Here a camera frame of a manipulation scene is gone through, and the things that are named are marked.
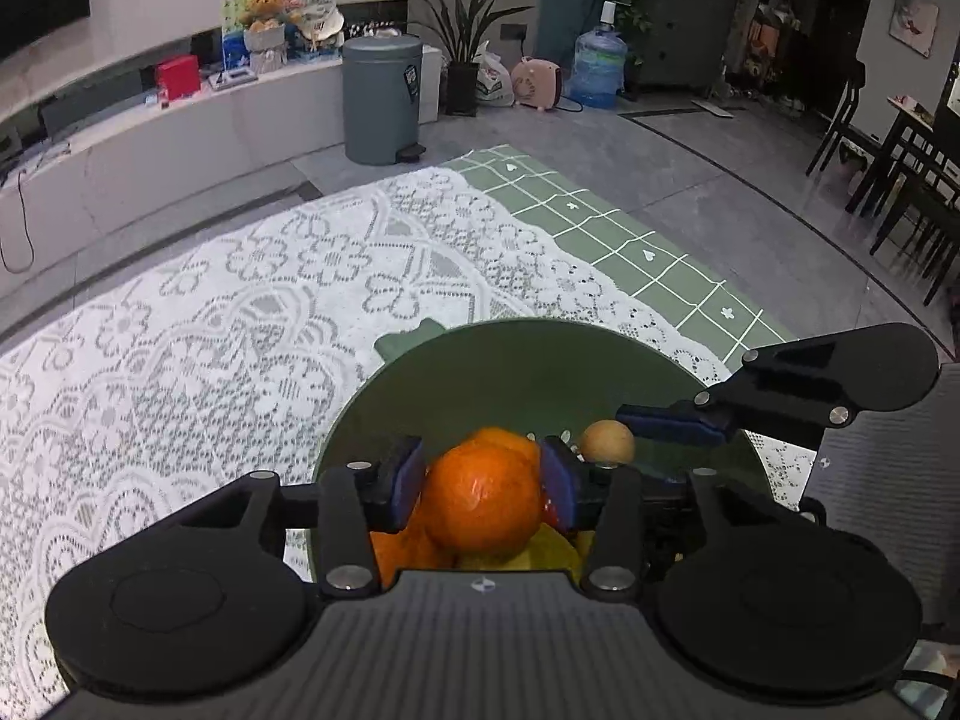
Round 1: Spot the grey drawer cabinet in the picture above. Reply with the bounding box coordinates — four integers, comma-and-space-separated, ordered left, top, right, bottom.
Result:
636, 0, 741, 92

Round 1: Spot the pink space heater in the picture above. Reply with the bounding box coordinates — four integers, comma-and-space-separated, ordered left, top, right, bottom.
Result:
511, 55, 572, 113

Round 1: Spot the small brown round fruit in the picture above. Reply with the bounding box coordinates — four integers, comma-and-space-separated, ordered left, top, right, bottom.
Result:
580, 420, 638, 465

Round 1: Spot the orange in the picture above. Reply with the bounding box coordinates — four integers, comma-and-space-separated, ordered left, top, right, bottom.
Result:
370, 514, 455, 589
471, 426, 542, 460
423, 441, 545, 560

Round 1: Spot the green plastic bowl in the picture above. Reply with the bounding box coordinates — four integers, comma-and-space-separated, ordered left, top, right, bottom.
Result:
310, 318, 770, 587

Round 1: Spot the potted long-leaf plant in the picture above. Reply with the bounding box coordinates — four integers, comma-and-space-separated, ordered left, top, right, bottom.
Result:
388, 0, 547, 119

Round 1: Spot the black dining chair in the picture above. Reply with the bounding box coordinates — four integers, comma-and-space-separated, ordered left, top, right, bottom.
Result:
805, 58, 893, 178
868, 157, 960, 307

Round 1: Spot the black cable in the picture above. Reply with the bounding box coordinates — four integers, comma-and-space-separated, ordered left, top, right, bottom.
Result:
0, 163, 35, 275

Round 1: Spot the blue water jug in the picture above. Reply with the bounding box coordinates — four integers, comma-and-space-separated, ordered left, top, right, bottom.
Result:
572, 1, 629, 110

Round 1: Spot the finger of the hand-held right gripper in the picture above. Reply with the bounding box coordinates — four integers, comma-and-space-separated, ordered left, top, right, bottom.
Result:
616, 322, 944, 452

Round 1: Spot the white curved media cabinet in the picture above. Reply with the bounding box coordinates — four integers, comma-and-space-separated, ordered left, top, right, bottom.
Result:
0, 30, 421, 301

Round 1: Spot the dark dining table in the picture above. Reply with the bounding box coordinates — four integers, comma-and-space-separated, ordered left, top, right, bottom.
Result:
846, 96, 960, 220

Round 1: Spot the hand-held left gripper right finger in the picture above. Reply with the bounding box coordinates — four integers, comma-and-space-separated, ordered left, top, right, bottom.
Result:
540, 434, 755, 598

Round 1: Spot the red box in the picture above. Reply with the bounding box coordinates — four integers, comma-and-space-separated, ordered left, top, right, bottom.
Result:
155, 55, 203, 103

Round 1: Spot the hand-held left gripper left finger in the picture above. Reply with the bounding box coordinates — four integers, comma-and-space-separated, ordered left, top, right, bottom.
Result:
175, 435, 429, 600

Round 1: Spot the teddy bear and picture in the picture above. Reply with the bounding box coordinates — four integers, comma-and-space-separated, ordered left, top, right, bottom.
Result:
220, 0, 346, 67

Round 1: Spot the white lace tablecloth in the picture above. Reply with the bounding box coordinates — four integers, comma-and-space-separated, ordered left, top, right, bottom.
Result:
0, 165, 820, 720

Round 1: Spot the framed wall picture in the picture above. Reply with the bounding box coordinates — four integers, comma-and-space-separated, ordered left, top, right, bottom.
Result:
888, 0, 941, 59

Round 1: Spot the white plastic bag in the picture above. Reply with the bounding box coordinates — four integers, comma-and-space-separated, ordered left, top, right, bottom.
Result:
475, 43, 516, 107

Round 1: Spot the teddy bear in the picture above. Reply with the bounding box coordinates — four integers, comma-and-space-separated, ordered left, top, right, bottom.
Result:
246, 0, 292, 37

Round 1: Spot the grey pedal trash bin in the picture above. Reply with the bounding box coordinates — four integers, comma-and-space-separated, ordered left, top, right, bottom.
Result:
342, 34, 428, 167

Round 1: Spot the yellow lemon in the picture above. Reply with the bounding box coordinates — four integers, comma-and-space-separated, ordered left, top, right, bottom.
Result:
456, 526, 584, 584

